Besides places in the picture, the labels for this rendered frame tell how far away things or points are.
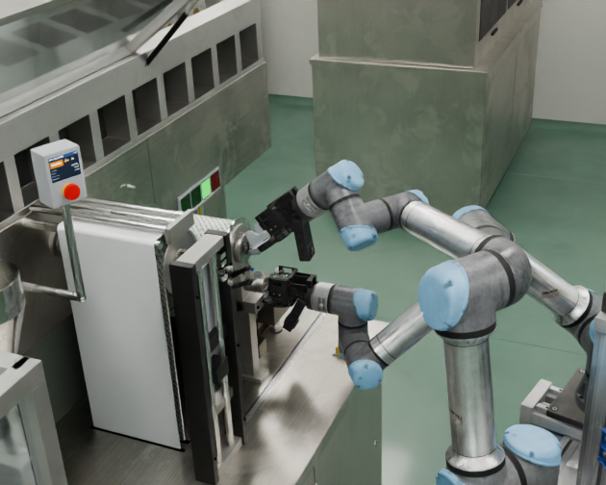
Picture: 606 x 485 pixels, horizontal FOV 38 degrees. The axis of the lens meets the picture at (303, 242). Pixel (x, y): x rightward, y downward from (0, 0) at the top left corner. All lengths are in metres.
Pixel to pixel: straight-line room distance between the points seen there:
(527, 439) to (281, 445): 0.56
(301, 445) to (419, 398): 1.67
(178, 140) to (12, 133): 0.68
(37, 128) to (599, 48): 4.91
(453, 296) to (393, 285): 2.88
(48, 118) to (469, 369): 1.05
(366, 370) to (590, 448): 0.52
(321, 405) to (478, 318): 0.67
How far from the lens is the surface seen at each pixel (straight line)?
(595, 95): 6.52
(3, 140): 1.94
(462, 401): 1.73
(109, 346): 2.04
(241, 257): 2.15
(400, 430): 3.55
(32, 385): 1.20
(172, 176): 2.51
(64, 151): 1.57
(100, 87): 2.20
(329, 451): 2.27
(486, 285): 1.64
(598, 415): 2.04
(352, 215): 1.94
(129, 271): 1.89
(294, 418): 2.17
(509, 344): 4.08
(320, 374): 2.30
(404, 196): 2.01
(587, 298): 2.35
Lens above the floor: 2.24
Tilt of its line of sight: 27 degrees down
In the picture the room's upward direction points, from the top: 3 degrees counter-clockwise
